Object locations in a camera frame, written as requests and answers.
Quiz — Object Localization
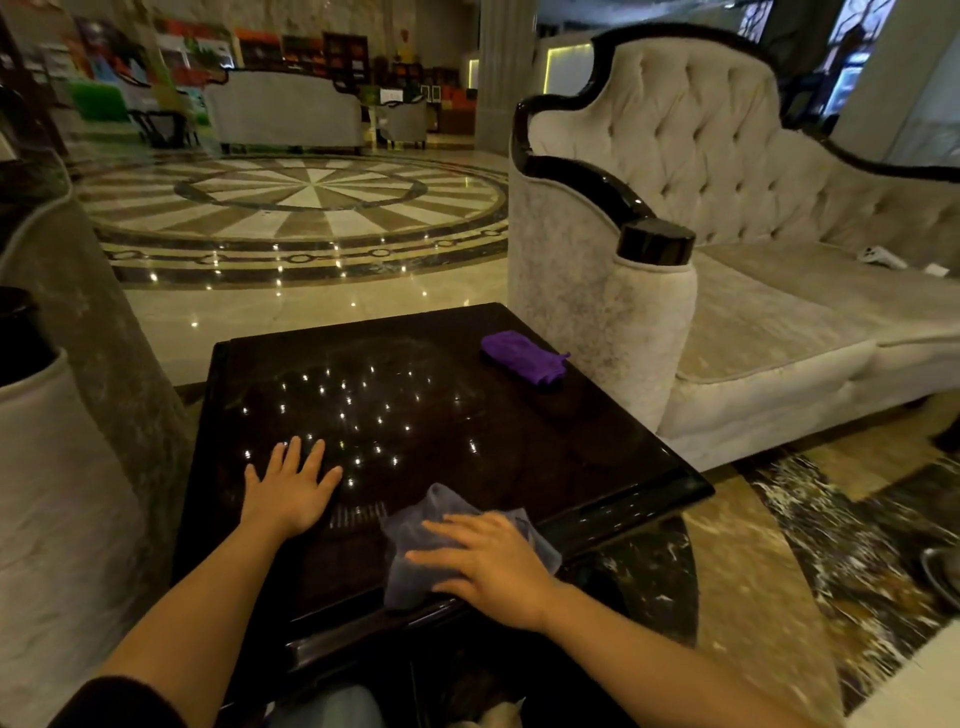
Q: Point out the dark display shelf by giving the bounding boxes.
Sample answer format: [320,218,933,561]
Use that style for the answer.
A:
[322,33,371,85]

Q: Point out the person's dark sleeve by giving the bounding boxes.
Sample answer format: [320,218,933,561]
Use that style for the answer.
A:
[46,676,190,728]

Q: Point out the person's left hand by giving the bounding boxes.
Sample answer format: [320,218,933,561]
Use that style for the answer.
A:
[240,435,345,543]

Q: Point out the small beige armchair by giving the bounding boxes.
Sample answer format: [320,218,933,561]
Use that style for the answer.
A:
[374,97,431,149]

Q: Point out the dark side chair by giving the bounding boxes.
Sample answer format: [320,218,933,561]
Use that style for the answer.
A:
[126,108,201,150]

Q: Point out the person's right forearm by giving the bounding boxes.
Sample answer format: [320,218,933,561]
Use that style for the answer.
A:
[534,582,823,728]

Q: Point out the round metal base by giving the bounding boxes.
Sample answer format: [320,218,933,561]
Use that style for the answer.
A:
[920,546,960,610]

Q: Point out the marble column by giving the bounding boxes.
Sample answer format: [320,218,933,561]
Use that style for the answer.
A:
[473,0,540,156]

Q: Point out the person's right hand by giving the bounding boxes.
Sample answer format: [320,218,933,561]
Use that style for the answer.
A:
[404,510,565,633]

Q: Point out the grey cleaning cloth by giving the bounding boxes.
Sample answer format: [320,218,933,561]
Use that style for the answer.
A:
[379,483,564,612]

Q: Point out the purple cleaning cloth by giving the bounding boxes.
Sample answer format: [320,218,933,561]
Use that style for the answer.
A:
[480,330,572,387]

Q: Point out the beige tufted sofa black trim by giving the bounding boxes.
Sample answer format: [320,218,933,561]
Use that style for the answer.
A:
[507,21,960,474]

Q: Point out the person's left forearm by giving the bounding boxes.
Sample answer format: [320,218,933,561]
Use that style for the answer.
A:
[91,519,291,706]

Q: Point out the beige armchair with black cap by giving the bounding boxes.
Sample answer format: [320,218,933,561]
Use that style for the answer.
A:
[0,147,198,728]

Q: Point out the beige sofa with plain back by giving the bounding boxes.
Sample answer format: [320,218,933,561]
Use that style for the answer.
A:
[203,68,367,153]

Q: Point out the glossy dark wooden table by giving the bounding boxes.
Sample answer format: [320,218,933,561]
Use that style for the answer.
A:
[171,302,716,728]

